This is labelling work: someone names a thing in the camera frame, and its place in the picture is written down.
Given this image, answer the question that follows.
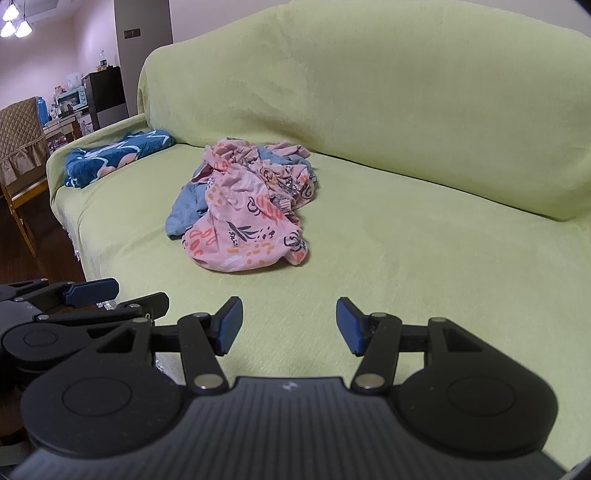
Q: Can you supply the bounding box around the blue-grey garment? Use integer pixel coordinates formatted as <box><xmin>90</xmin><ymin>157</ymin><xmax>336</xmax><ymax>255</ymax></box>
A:
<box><xmin>165</xmin><ymin>143</ymin><xmax>319</xmax><ymax>239</ymax></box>

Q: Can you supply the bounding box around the toaster oven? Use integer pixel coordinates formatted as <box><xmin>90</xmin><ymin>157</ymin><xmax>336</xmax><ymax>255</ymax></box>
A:
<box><xmin>54</xmin><ymin>88</ymin><xmax>90</xmax><ymax>114</ymax></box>

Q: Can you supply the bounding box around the black cabinet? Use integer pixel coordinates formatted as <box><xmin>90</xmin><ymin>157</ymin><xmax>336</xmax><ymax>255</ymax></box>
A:
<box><xmin>82</xmin><ymin>66</ymin><xmax>130</xmax><ymax>131</ymax></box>

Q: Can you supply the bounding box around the wooden chair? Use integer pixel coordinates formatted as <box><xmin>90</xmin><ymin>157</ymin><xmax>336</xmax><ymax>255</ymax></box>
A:
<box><xmin>0</xmin><ymin>173</ymin><xmax>51</xmax><ymax>259</ymax></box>

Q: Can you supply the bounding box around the pink patterned garment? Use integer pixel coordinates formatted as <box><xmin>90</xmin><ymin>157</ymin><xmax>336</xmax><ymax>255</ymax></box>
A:
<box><xmin>181</xmin><ymin>137</ymin><xmax>319</xmax><ymax>273</ymax></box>

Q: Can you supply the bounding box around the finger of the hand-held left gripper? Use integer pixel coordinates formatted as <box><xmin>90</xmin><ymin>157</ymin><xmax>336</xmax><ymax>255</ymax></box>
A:
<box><xmin>36</xmin><ymin>292</ymin><xmax>170</xmax><ymax>325</ymax></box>
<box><xmin>0</xmin><ymin>278</ymin><xmax>119</xmax><ymax>319</ymax></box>

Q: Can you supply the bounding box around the cluttered side table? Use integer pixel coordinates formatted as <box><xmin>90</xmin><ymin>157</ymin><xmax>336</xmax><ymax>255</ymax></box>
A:
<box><xmin>44</xmin><ymin>111</ymin><xmax>95</xmax><ymax>155</ymax></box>

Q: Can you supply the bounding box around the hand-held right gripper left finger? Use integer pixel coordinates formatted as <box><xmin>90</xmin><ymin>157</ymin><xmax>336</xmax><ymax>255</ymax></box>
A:
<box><xmin>92</xmin><ymin>296</ymin><xmax>244</xmax><ymax>394</ymax></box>

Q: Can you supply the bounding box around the ceiling lamp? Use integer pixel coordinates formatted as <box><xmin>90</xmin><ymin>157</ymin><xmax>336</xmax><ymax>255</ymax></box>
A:
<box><xmin>0</xmin><ymin>0</ymin><xmax>33</xmax><ymax>38</ymax></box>

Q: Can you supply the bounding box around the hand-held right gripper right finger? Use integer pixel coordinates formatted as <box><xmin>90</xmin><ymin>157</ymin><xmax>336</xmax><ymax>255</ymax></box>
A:
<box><xmin>336</xmin><ymin>296</ymin><xmax>490</xmax><ymax>394</ymax></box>

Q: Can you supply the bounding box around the brown quilted chair cover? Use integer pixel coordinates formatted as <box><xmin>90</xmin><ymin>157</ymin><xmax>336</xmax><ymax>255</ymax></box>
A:
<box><xmin>0</xmin><ymin>96</ymin><xmax>51</xmax><ymax>185</ymax></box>

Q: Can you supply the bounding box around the blue patterned blanket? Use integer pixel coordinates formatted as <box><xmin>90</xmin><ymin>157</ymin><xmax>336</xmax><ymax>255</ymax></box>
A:
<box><xmin>64</xmin><ymin>129</ymin><xmax>177</xmax><ymax>189</ymax></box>

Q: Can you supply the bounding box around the sofa with green cover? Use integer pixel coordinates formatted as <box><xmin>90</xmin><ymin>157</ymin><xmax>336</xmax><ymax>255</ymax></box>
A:
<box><xmin>46</xmin><ymin>0</ymin><xmax>591</xmax><ymax>462</ymax></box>

